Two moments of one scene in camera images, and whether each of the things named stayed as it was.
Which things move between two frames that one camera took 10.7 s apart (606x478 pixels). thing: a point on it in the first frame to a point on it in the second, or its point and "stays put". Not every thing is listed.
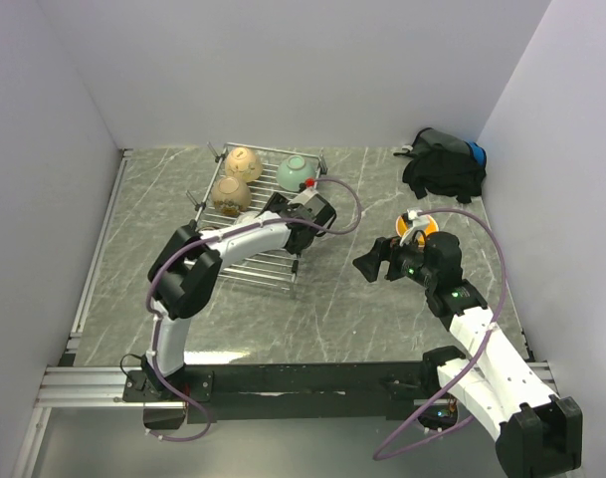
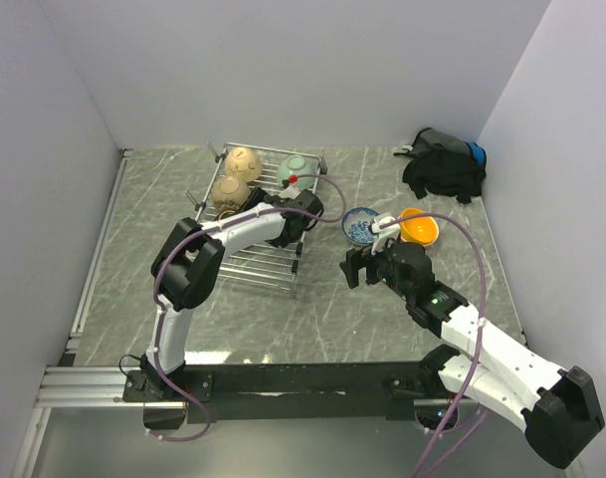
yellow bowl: [402, 226] stays put
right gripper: [383, 250] to [356, 260]
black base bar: [264, 391] stays put
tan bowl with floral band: [231, 196] stays put
